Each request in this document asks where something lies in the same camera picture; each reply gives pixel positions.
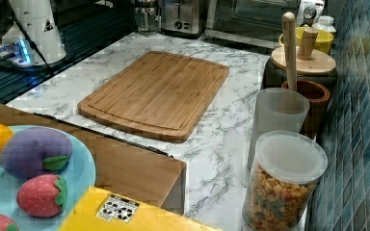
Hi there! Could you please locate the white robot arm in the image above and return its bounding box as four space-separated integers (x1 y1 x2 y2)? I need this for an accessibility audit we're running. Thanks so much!
2 0 66 67

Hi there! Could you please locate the silver two-slot toaster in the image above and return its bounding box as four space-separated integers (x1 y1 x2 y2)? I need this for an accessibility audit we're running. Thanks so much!
161 0 207 37

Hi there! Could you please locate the stainless toaster oven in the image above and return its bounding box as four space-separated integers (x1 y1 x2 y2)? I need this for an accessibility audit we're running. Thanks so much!
205 0 301 49

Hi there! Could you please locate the bamboo cutting board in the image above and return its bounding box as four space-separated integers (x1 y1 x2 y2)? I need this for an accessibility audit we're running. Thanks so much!
78 51 229 142

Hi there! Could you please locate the frosted plastic cup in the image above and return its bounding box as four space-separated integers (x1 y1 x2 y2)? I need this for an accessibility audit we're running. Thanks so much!
247 88 311 171

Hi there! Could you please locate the glass coffee press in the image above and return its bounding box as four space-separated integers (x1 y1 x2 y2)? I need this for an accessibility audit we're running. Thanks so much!
134 0 160 34

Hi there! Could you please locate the clear cereal container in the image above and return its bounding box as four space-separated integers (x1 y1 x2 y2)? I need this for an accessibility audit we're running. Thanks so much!
242 130 328 231

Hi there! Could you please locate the yellow cardboard box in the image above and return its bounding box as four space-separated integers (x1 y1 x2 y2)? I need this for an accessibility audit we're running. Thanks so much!
59 187 222 231

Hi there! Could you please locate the brown wooden utensil holder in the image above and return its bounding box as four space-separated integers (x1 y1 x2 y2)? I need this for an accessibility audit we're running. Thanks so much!
297 80 330 139

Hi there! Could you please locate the black canister with wooden lid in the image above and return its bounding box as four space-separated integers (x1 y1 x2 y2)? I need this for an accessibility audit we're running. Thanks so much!
261 36 337 92

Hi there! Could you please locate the wooden rolling pin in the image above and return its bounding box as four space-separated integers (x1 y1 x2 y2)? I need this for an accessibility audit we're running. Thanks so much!
281 13 297 90

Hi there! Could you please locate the purple plush eggplant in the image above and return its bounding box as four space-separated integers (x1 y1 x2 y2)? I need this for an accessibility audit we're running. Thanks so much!
0 127 73 179

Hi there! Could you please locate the yellow plastic cup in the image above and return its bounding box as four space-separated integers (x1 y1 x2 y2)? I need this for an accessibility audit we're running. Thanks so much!
295 27 333 54

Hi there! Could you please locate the white kitchen timer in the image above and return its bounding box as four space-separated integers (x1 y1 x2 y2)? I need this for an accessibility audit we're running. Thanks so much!
296 0 325 26

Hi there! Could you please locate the white-capped bottle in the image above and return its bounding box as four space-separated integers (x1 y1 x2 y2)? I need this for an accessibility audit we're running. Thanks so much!
312 15 336 36

